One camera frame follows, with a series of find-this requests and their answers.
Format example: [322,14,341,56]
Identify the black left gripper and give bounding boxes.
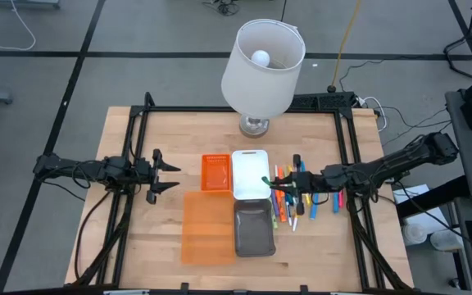
[131,149,182,205]

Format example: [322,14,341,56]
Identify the clear plastic cup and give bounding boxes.
[429,229,465,252]
[402,222,429,247]

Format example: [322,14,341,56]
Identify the white plastic bin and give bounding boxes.
[231,149,272,201]

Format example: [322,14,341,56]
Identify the translucent grey bin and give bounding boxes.
[233,198,277,258]

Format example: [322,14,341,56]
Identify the translucent orange bin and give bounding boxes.
[180,190,237,266]

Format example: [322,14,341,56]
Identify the white shade silver table lamp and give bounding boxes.
[220,18,306,139]

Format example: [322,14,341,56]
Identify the white power cable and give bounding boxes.
[358,96,388,133]

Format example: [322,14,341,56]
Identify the black aluminium rig frame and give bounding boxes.
[71,92,415,293]

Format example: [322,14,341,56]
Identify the black cable bundle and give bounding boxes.
[202,0,241,17]

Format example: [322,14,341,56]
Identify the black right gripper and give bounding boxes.
[269,154,325,216]

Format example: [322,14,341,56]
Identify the black desk foot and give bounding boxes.
[395,175,471,220]

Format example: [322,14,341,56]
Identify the white paper sheet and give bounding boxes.
[392,183,432,206]

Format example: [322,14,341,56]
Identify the purple highlighter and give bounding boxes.
[270,188,280,218]

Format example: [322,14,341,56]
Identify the orange slotted basket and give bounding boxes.
[201,153,233,193]

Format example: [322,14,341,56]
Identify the black cables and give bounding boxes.
[381,104,454,148]

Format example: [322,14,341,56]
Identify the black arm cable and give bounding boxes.
[73,190,113,284]

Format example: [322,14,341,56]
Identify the yellow hanging cable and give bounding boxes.
[329,0,363,93]

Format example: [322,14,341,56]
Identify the grey cart base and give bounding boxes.
[0,0,61,10]

